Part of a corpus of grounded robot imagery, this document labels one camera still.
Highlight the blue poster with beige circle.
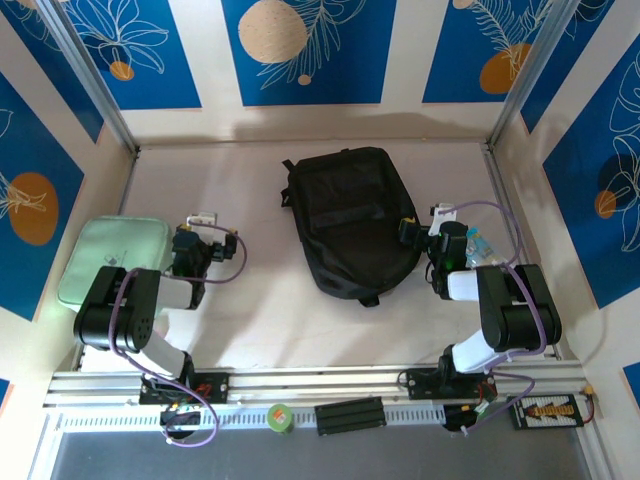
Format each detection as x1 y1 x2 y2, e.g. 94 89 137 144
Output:
221 0 399 107

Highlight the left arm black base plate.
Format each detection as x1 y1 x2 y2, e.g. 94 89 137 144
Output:
138 370 230 405

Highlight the grey slotted cable duct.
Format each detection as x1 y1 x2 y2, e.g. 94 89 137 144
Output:
58 402 447 434

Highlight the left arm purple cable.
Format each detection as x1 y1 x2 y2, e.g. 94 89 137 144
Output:
108 224 249 449

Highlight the black backpack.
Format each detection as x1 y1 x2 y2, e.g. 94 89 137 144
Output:
279 146 422 308

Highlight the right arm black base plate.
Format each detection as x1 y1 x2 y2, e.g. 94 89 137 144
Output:
405 367 496 401

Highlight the small controller board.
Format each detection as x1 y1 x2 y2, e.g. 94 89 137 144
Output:
159 403 202 427
443 399 496 432

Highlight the colourful printed packet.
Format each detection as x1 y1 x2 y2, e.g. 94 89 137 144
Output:
464 227 502 267

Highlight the blue floral wall poster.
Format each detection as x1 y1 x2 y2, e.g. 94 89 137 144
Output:
0 9 105 145
519 0 640 134
58 0 203 111

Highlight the aluminium table side rail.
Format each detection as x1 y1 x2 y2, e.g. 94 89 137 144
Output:
482 142 559 359

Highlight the blue poster with orange circle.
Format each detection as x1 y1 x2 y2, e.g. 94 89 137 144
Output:
422 0 571 105
542 49 640 310
0 72 85 322

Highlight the green tape roll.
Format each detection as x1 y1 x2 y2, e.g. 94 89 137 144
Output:
266 402 296 436

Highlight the mint green zip pouch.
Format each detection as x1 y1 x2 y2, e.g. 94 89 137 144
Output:
56 214 176 319

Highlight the black slotted block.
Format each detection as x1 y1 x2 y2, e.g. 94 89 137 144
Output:
313 396 387 437

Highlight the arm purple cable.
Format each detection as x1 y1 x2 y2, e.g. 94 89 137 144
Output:
108 224 249 449
439 200 549 436

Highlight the yellow connector with red wire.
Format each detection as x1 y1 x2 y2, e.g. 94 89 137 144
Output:
579 382 600 424

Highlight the black power distribution board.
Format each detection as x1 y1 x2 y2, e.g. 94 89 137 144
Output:
508 393 586 430

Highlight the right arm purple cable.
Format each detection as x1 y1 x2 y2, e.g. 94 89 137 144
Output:
439 200 549 436

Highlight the aluminium mounting rail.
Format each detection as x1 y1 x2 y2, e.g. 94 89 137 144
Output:
42 360 587 409

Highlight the aluminium frame post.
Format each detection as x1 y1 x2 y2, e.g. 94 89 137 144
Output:
487 0 585 151
37 0 140 154

